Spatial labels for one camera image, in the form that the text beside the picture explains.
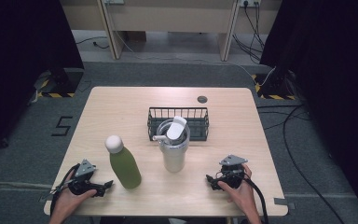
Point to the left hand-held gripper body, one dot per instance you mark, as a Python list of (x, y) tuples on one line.
[(85, 169)]

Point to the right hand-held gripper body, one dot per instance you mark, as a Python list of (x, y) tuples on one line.
[(232, 174)]

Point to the green bottle with white cap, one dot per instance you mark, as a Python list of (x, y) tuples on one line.
[(125, 168)]

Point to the white tumbler with straw lid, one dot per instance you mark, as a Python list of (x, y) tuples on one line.
[(174, 155)]

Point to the person's right hand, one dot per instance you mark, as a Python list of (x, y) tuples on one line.
[(244, 197)]

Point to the person's left hand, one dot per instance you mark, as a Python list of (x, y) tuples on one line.
[(66, 200)]

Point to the grey tape piece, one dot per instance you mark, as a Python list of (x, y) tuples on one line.
[(284, 202), (43, 198)]

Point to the stand base with hazard tape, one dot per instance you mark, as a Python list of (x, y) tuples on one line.
[(275, 88), (63, 84)]

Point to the black curtain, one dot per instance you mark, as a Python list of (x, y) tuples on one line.
[(18, 62), (335, 77)]

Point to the light wooden desk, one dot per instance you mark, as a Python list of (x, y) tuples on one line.
[(174, 18)]

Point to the white wall socket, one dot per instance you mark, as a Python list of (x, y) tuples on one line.
[(250, 3)]

